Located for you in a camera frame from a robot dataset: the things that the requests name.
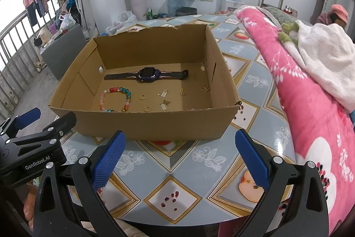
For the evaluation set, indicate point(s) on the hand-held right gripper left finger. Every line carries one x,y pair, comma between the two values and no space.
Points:
109,159

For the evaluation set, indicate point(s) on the pink floral blanket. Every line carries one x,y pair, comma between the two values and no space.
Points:
299,103

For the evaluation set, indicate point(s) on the purple black smartwatch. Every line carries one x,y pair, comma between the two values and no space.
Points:
148,74

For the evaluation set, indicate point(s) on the green drink can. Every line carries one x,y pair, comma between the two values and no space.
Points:
149,14

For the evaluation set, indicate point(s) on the white fleece blanket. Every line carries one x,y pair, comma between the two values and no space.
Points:
327,53

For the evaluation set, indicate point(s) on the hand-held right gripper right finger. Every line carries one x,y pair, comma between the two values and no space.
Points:
253,159

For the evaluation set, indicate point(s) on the green plush toy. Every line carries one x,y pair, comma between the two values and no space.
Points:
288,31

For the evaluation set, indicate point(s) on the clear large water bottle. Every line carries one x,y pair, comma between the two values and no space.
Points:
175,2

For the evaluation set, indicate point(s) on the grey cabinet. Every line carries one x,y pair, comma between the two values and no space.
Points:
66,45

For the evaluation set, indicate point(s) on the fruit print tablecloth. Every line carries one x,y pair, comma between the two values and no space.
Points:
177,159

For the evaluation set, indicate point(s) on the gold charm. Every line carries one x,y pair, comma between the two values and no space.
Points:
182,92
204,88

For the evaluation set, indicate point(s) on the grey floral quilt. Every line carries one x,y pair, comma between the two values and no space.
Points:
274,13

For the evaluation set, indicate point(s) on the large cardboard box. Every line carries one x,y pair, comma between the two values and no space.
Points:
155,126

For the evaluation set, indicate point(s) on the black round container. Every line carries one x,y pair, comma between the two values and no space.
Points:
186,11

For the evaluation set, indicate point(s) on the person's left hand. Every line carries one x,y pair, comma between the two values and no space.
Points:
29,206

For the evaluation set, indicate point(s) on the white water dispenser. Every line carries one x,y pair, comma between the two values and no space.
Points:
230,6

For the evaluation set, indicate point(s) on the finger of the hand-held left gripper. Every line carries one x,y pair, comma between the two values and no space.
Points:
27,116
62,123

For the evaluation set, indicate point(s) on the metal balcony railing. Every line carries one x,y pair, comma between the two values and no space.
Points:
16,40

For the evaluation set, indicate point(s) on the beige slipper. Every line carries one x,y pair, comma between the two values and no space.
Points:
41,66

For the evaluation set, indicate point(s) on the white plastic bag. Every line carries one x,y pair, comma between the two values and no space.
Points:
122,21
67,21

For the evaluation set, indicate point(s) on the silver tag charm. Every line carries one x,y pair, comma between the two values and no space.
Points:
164,93
164,105

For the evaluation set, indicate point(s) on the small blue box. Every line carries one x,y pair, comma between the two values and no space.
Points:
162,15

